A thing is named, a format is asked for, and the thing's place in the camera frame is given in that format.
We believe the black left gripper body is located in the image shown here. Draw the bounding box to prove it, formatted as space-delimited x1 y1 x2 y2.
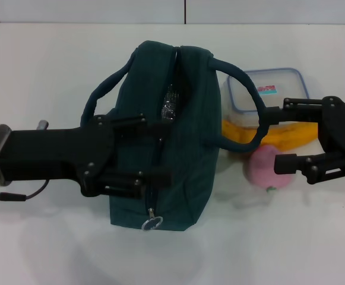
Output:
0 114 117 199

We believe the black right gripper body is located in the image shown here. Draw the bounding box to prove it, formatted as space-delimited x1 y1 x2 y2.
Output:
317 95 345 179

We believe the yellow banana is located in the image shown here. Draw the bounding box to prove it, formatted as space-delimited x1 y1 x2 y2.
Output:
221 118 320 151

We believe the clear blue-rimmed lunch box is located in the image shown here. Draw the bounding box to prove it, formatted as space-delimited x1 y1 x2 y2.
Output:
224 67 309 129

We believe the dark teal fabric bag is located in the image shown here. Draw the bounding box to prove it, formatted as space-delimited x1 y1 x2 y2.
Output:
81 40 267 234

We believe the pink peach toy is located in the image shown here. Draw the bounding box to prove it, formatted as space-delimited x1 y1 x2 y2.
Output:
243 144 296 194

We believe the black cable with silver plug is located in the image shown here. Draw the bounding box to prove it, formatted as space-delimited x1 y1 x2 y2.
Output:
0 178 50 206

